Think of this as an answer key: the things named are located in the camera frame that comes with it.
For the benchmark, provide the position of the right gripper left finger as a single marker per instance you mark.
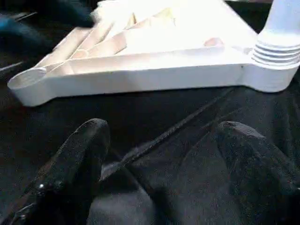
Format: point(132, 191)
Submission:
point(65, 173)

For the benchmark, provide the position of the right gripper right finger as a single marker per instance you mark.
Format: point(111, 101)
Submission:
point(262, 173)

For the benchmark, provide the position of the white plastic table top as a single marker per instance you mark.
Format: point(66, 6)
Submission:
point(154, 65)

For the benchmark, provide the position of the white plastic table leg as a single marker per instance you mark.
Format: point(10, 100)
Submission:
point(281, 33)

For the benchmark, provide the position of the black mat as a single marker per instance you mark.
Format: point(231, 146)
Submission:
point(164, 122)

